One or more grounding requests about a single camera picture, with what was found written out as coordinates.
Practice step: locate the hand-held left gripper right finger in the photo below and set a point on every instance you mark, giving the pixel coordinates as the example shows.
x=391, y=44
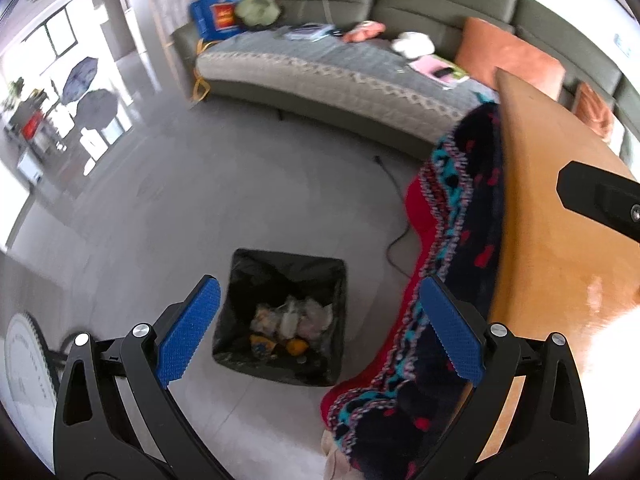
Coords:
x=452, y=335

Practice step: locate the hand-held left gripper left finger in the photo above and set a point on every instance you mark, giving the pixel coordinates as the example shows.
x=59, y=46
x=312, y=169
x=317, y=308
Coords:
x=187, y=330

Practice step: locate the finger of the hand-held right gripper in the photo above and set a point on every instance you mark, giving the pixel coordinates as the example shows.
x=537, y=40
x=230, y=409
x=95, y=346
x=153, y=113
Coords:
x=595, y=195

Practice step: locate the black lined trash bin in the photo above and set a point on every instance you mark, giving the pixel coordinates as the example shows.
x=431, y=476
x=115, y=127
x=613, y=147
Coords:
x=240, y=280

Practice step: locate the blue orange snack packet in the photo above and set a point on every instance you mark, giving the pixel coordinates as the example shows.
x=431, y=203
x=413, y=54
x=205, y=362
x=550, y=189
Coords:
x=262, y=346

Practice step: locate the clear plastic wrapper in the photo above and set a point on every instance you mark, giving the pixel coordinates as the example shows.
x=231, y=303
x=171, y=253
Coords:
x=270, y=317

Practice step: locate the white plastic bag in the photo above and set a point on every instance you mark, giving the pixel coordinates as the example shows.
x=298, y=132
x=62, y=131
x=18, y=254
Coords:
x=314, y=317

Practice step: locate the wooden table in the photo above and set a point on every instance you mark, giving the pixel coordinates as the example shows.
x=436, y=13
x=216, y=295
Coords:
x=540, y=240

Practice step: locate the small orange cushion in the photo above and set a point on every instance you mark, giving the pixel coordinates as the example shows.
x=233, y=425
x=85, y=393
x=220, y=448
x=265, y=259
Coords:
x=595, y=110

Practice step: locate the yellow fruit peel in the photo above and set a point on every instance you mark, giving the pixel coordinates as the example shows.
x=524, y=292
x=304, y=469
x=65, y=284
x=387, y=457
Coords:
x=295, y=346

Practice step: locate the red black patterned blanket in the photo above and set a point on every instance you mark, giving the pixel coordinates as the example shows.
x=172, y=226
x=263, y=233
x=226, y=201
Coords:
x=470, y=200

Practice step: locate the large orange cushion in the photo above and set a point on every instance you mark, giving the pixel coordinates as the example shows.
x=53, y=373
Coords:
x=510, y=55

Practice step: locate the beige cloth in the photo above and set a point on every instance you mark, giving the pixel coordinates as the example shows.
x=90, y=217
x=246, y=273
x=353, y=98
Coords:
x=335, y=460

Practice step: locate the black remote control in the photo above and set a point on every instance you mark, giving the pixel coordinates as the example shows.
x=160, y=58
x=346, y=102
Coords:
x=442, y=72

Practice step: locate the pink book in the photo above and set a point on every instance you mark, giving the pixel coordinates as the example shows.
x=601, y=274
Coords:
x=425, y=65

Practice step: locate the white pedal bin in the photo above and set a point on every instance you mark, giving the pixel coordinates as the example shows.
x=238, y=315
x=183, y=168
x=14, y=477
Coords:
x=29, y=167

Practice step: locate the white cloth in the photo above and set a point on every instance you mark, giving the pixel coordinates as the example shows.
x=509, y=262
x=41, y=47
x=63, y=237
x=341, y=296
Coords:
x=412, y=44

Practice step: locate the grey open umbrella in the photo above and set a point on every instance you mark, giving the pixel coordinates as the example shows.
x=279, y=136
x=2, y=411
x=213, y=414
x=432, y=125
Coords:
x=97, y=107

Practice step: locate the dining table with chairs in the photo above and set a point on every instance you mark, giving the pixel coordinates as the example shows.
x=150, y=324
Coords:
x=32, y=127

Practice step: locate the blue open umbrella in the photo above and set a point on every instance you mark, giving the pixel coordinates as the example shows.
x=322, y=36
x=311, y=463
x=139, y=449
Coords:
x=80, y=77

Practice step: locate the potted plant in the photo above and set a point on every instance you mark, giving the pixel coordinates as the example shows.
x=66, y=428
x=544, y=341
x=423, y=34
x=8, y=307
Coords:
x=15, y=91

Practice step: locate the grey quilted sofa cover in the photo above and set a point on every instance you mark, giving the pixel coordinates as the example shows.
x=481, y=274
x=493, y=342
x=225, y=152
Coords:
x=320, y=60

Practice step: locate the blue shopping bag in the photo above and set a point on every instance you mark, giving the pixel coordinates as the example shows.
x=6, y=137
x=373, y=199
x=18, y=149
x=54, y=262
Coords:
x=207, y=15

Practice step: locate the green sun hat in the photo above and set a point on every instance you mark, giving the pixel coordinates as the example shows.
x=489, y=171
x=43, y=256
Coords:
x=257, y=10

